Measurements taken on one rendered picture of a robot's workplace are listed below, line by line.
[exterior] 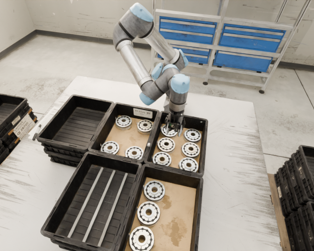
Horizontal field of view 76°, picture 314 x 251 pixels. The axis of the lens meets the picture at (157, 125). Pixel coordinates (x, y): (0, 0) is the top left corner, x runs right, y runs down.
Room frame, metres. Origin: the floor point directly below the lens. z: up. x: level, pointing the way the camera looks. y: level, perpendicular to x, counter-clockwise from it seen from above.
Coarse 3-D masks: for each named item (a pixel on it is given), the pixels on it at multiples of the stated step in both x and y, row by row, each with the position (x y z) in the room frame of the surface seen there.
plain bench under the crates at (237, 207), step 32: (64, 96) 1.29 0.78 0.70; (96, 96) 1.31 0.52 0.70; (128, 96) 1.34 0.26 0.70; (192, 96) 1.39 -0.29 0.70; (32, 128) 0.92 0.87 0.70; (224, 128) 1.03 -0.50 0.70; (256, 128) 1.04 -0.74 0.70; (32, 160) 0.66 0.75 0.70; (224, 160) 0.74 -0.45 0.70; (256, 160) 0.76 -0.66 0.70; (0, 192) 0.45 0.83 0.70; (32, 192) 0.46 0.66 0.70; (224, 192) 0.53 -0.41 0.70; (256, 192) 0.54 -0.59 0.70; (0, 224) 0.29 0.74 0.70; (32, 224) 0.30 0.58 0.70; (224, 224) 0.35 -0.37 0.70; (256, 224) 0.36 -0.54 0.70
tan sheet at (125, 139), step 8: (136, 120) 0.93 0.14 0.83; (112, 128) 0.85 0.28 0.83; (136, 128) 0.86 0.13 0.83; (112, 136) 0.78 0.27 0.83; (120, 136) 0.78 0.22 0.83; (128, 136) 0.79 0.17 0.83; (136, 136) 0.79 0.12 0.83; (144, 136) 0.80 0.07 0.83; (120, 144) 0.72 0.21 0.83; (128, 144) 0.73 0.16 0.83; (136, 144) 0.73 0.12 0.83; (144, 144) 0.73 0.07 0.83; (120, 152) 0.67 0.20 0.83
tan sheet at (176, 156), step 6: (174, 138) 0.79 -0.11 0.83; (180, 138) 0.80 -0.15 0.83; (180, 144) 0.75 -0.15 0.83; (198, 144) 0.76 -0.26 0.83; (156, 150) 0.70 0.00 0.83; (174, 150) 0.70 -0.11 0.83; (180, 150) 0.71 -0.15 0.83; (174, 156) 0.66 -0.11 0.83; (180, 156) 0.66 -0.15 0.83; (198, 156) 0.67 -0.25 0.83; (174, 162) 0.62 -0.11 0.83; (198, 162) 0.63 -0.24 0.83
